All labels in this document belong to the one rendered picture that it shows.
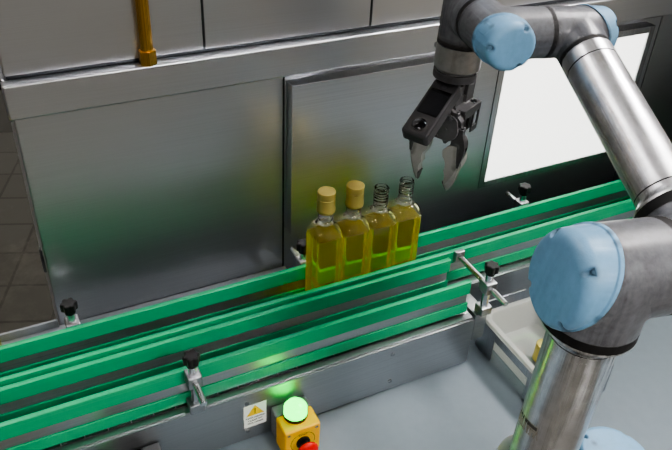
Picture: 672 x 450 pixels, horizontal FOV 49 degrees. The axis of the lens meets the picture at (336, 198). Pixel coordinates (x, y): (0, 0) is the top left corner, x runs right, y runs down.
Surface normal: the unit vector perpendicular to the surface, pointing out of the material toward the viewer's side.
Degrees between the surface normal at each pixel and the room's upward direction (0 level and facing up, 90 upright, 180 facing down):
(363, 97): 90
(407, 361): 90
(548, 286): 80
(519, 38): 90
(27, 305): 0
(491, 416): 0
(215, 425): 90
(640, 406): 0
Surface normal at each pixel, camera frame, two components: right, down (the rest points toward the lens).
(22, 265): 0.04, -0.83
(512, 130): 0.44, 0.52
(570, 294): -0.95, -0.05
